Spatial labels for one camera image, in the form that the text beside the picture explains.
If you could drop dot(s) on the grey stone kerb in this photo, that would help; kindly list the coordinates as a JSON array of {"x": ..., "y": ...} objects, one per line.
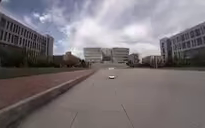
[{"x": 30, "y": 101}]

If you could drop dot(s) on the row of dark trees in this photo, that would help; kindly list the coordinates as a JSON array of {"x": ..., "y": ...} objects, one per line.
[{"x": 20, "y": 58}]

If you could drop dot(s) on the small white delivery robot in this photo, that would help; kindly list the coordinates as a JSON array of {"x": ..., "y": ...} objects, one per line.
[{"x": 111, "y": 77}]

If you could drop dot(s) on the green grass lawn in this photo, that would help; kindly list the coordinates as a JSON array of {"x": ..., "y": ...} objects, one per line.
[{"x": 20, "y": 72}]

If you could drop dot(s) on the large grey windowed building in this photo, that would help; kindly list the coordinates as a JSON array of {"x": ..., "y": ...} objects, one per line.
[{"x": 193, "y": 40}]

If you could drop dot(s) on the long grey office building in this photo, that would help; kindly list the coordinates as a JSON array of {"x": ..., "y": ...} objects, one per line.
[{"x": 16, "y": 35}]

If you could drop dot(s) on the low distant buildings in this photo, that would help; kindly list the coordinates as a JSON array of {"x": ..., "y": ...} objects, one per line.
[{"x": 146, "y": 60}]

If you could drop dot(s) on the pale twin-block building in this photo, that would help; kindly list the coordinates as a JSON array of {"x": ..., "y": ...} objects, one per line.
[{"x": 106, "y": 54}]

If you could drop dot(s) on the grey concrete slab pavement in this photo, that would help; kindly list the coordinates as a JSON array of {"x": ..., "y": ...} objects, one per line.
[{"x": 136, "y": 100}]

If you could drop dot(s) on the wide pale stairway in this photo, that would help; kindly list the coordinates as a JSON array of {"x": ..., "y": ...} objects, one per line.
[{"x": 109, "y": 65}]

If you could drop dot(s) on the red brick path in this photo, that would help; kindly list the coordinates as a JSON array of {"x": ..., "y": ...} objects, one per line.
[{"x": 20, "y": 87}]

